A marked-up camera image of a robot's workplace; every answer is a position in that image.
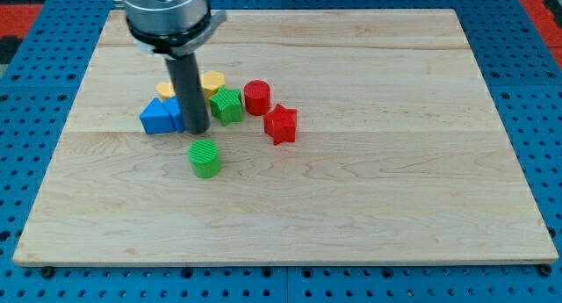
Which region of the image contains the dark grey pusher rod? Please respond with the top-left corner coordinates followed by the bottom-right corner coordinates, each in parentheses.
top-left (166, 54), bottom-right (210, 134)

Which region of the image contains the yellow hexagon block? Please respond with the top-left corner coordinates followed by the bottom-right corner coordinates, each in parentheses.
top-left (200, 70), bottom-right (226, 104)

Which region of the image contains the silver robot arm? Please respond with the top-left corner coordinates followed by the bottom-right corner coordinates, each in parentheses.
top-left (112, 0), bottom-right (227, 134)

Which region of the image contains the light wooden board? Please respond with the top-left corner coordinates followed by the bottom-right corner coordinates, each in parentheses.
top-left (13, 9), bottom-right (558, 267)

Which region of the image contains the yellow heart block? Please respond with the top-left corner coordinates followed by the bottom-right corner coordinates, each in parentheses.
top-left (155, 82), bottom-right (176, 101)

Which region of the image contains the blue cube block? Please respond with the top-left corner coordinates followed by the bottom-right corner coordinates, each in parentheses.
top-left (163, 97), bottom-right (185, 133)

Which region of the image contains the blue triangle block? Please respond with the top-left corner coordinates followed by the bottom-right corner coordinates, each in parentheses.
top-left (139, 98), bottom-right (176, 134)

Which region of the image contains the green star block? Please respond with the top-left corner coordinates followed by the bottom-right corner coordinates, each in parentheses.
top-left (209, 86), bottom-right (243, 126)

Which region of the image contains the red cylinder block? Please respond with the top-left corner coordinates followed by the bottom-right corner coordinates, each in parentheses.
top-left (243, 80), bottom-right (271, 116)

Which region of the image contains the green cylinder block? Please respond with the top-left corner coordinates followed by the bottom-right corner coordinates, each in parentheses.
top-left (187, 140), bottom-right (221, 178)

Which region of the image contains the red star block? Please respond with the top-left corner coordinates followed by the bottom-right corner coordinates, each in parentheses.
top-left (263, 104), bottom-right (298, 146)

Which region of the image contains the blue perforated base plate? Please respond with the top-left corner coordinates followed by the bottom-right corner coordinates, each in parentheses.
top-left (1, 0), bottom-right (561, 302)

